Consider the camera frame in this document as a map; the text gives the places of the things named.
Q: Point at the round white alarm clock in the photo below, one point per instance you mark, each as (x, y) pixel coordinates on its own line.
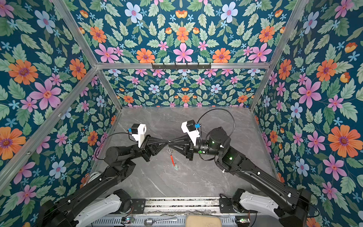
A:
(93, 176)

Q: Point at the aluminium frame post back right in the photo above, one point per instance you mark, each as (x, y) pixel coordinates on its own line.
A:
(290, 26)

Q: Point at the aluminium frame post back left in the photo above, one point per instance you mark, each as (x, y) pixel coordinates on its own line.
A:
(87, 51)

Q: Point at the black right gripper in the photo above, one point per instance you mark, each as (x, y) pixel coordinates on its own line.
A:
(189, 145)

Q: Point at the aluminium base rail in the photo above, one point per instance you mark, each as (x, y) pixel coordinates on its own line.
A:
(246, 203)

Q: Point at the metal spoon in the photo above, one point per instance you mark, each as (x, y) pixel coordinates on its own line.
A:
(151, 221)

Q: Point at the large keyring with red grip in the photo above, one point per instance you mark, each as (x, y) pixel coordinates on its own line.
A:
(171, 156)

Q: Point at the aluminium horizontal back bar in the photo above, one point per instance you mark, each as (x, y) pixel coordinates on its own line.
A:
(118, 65)

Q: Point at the black hook rail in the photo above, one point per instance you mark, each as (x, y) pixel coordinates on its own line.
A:
(180, 66)

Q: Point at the aluminium left diagonal bar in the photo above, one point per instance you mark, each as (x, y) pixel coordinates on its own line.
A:
(11, 169)

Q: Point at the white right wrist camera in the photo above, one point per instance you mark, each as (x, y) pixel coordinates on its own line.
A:
(192, 129)

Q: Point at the beige foam pad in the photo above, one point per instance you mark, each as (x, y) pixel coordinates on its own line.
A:
(202, 221)

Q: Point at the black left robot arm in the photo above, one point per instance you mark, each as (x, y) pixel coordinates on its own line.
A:
(79, 209)

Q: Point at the aluminium frame post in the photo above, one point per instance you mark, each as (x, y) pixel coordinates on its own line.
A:
(290, 26)
(87, 51)

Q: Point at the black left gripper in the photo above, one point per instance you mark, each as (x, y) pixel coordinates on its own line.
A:
(149, 146)

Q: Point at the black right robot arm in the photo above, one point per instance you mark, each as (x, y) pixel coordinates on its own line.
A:
(293, 205)

